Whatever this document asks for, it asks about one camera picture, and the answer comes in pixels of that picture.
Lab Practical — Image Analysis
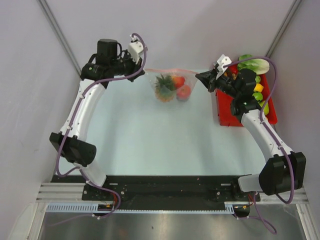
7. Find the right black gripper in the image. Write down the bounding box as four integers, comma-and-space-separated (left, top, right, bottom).
195, 68, 240, 99

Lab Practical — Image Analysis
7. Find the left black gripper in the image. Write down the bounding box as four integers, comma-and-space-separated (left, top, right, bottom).
110, 49, 145, 83

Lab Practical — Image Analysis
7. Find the red pepper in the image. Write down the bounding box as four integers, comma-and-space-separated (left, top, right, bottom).
172, 75, 186, 89

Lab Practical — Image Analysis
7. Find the red apple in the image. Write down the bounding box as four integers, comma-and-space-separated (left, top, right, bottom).
176, 85, 192, 101

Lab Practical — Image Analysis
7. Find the clear zip top bag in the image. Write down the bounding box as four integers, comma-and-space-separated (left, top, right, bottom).
144, 68, 198, 103

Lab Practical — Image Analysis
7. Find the toy pineapple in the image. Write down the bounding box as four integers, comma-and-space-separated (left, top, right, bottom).
154, 74, 176, 103

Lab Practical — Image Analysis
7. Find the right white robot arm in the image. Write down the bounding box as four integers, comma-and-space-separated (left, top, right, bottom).
195, 68, 306, 201

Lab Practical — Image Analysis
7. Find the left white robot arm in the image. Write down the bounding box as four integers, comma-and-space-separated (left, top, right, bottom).
49, 33, 148, 200

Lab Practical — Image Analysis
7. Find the red plastic tray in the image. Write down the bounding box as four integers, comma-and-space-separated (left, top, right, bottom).
215, 63, 278, 127

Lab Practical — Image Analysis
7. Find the green white cabbage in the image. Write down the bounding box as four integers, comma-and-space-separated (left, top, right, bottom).
237, 58, 270, 75

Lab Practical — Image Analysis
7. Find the green striped watermelon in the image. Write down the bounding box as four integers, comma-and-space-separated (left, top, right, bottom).
252, 92, 264, 102

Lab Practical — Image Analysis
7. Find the green pear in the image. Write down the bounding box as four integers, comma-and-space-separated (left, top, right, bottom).
258, 100, 270, 116

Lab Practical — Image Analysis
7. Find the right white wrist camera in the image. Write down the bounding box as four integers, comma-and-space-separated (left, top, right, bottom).
214, 54, 232, 79

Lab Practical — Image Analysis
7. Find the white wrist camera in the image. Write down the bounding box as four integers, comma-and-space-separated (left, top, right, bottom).
127, 35, 144, 64
214, 54, 232, 79

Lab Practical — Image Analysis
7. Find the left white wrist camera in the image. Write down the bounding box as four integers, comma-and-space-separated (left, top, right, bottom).
127, 35, 144, 64

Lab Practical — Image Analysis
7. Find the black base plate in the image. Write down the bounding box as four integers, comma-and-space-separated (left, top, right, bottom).
51, 174, 261, 202

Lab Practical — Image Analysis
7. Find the white cable duct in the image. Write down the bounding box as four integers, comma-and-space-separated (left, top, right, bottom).
46, 202, 249, 215

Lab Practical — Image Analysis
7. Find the aluminium rail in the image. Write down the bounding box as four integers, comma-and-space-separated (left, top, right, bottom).
36, 182, 309, 204

